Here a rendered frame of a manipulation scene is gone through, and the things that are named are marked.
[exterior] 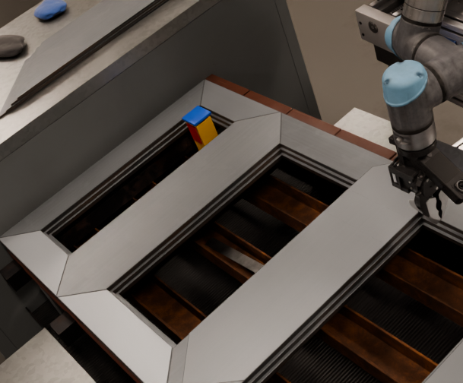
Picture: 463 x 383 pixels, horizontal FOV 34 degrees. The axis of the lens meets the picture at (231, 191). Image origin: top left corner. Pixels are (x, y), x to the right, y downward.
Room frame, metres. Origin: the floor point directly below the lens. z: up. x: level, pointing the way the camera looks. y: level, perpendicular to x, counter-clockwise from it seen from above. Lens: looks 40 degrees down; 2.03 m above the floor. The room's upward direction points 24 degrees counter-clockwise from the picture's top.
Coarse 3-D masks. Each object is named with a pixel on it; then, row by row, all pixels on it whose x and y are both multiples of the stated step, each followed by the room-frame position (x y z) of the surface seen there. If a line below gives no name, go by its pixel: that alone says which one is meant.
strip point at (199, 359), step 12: (192, 336) 1.04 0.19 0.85; (192, 348) 1.02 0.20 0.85; (204, 348) 1.00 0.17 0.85; (192, 360) 0.99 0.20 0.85; (204, 360) 0.98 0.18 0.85; (216, 360) 0.96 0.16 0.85; (192, 372) 0.96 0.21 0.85; (204, 372) 0.95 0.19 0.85; (216, 372) 0.94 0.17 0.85; (228, 372) 0.92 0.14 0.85
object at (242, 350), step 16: (208, 320) 1.07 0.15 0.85; (224, 320) 1.05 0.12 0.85; (208, 336) 1.03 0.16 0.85; (224, 336) 1.01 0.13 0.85; (240, 336) 0.99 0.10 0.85; (256, 336) 0.98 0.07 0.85; (224, 352) 0.97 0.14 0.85; (240, 352) 0.96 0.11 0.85; (256, 352) 0.94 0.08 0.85; (272, 352) 0.93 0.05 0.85; (240, 368) 0.92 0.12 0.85; (256, 368) 0.91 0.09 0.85
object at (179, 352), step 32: (224, 128) 1.71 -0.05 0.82; (288, 160) 1.48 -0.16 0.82; (96, 192) 1.65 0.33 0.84; (224, 192) 1.43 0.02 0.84; (64, 224) 1.59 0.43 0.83; (192, 224) 1.38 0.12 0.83; (416, 224) 1.10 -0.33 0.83; (448, 224) 1.05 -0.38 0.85; (160, 256) 1.33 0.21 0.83; (384, 256) 1.05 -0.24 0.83; (128, 288) 1.28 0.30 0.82; (352, 288) 1.01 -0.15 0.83; (320, 320) 0.97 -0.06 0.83; (288, 352) 0.93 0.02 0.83
